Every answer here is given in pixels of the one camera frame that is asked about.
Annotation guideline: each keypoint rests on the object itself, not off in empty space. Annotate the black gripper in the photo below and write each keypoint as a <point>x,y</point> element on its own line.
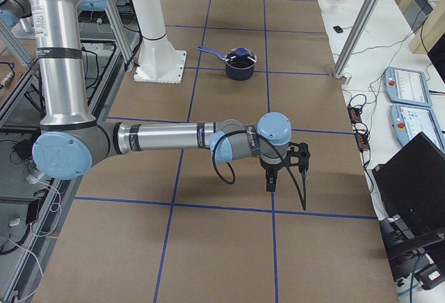
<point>270,168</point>

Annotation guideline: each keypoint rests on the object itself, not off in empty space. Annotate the upper blue teach pendant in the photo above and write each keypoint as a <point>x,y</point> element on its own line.
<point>405,86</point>

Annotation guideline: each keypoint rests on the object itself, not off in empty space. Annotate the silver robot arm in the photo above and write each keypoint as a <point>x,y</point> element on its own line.
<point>227,141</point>
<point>15,12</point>

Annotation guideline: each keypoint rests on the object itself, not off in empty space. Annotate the aluminium frame post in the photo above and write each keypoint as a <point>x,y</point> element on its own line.
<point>359,25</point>

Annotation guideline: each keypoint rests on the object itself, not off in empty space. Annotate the black laptop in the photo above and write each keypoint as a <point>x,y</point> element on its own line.
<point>411,183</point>

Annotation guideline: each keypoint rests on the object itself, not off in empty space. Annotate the lower blue teach pendant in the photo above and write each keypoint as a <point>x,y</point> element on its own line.
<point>409,120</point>

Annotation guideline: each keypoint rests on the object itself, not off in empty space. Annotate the dark blue saucepan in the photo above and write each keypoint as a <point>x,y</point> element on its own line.
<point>237,71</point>

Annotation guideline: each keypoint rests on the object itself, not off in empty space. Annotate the white camera stand pillar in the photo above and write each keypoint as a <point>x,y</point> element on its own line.
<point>158,60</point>

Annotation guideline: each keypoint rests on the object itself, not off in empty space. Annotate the blue teach pendant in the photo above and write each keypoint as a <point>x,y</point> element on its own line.
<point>405,86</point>
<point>409,120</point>

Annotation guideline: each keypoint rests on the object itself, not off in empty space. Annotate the small black square device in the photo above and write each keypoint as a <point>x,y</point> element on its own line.
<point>338,29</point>

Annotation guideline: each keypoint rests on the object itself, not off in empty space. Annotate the orange black cable adapter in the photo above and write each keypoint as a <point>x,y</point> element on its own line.
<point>355,115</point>

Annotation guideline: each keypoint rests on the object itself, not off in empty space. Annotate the glass pot lid blue knob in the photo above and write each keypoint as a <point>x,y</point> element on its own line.
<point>241,55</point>

